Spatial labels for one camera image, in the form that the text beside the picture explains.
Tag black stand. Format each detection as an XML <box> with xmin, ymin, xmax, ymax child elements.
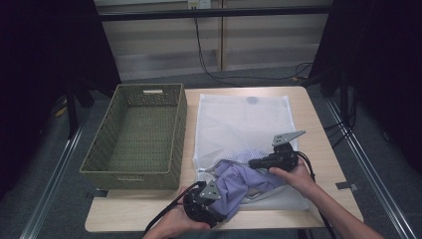
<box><xmin>64</xmin><ymin>79</ymin><xmax>97</xmax><ymax>139</ymax></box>
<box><xmin>318</xmin><ymin>64</ymin><xmax>358</xmax><ymax>133</ymax></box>

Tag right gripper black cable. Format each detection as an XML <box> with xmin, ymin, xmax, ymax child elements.
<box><xmin>296</xmin><ymin>150</ymin><xmax>336</xmax><ymax>239</ymax></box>

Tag bundle of black cables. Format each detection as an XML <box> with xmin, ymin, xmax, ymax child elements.
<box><xmin>322</xmin><ymin>94</ymin><xmax>358</xmax><ymax>149</ymax></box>

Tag yellow floor item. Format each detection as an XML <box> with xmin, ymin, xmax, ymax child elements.
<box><xmin>51</xmin><ymin>95</ymin><xmax>69</xmax><ymax>118</ymax></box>

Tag black curtain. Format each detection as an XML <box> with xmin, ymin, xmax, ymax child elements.
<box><xmin>308</xmin><ymin>0</ymin><xmax>422</xmax><ymax>175</ymax></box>
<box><xmin>0</xmin><ymin>0</ymin><xmax>122</xmax><ymax>203</ymax></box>

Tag black floor cable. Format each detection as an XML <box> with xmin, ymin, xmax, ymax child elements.
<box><xmin>193</xmin><ymin>16</ymin><xmax>315</xmax><ymax>89</ymax></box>

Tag metal floor rail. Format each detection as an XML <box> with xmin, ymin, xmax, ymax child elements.
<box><xmin>325</xmin><ymin>99</ymin><xmax>422</xmax><ymax>239</ymax></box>
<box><xmin>19</xmin><ymin>120</ymin><xmax>88</xmax><ymax>239</ymax></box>

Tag green woven basket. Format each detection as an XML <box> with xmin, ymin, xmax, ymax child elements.
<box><xmin>79</xmin><ymin>83</ymin><xmax>189</xmax><ymax>191</ymax></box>

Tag metal table bracket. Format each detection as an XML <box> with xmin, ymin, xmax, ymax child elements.
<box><xmin>334</xmin><ymin>181</ymin><xmax>360</xmax><ymax>192</ymax></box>
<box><xmin>85</xmin><ymin>188</ymin><xmax>109</xmax><ymax>200</ymax></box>

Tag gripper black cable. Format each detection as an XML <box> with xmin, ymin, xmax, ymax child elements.
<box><xmin>296</xmin><ymin>150</ymin><xmax>336</xmax><ymax>239</ymax></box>
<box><xmin>144</xmin><ymin>180</ymin><xmax>201</xmax><ymax>235</ymax></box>

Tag purple garment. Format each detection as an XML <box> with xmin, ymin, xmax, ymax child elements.
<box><xmin>206</xmin><ymin>148</ymin><xmax>287</xmax><ymax>222</ymax></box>

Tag white wall socket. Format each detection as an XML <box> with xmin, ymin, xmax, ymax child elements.
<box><xmin>186</xmin><ymin>0</ymin><xmax>213</xmax><ymax>10</ymax></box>

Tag white mesh laundry bag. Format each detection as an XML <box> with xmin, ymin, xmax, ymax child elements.
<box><xmin>191</xmin><ymin>93</ymin><xmax>314</xmax><ymax>212</ymax></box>

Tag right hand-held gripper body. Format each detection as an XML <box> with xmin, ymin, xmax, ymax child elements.
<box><xmin>265</xmin><ymin>129</ymin><xmax>307</xmax><ymax>173</ymax></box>

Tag person's left hand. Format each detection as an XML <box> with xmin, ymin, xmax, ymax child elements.
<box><xmin>150</xmin><ymin>186</ymin><xmax>212</xmax><ymax>239</ymax></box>

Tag black horizontal bar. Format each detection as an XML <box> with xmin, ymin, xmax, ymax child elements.
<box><xmin>99</xmin><ymin>5</ymin><xmax>333</xmax><ymax>23</ymax></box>

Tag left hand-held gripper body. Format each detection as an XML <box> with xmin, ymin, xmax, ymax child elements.
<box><xmin>182</xmin><ymin>179</ymin><xmax>227</xmax><ymax>229</ymax></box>

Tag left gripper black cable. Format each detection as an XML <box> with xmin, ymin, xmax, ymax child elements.
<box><xmin>144</xmin><ymin>180</ymin><xmax>201</xmax><ymax>235</ymax></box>

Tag person's right hand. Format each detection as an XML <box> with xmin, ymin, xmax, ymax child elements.
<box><xmin>268</xmin><ymin>158</ymin><xmax>317</xmax><ymax>199</ymax></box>

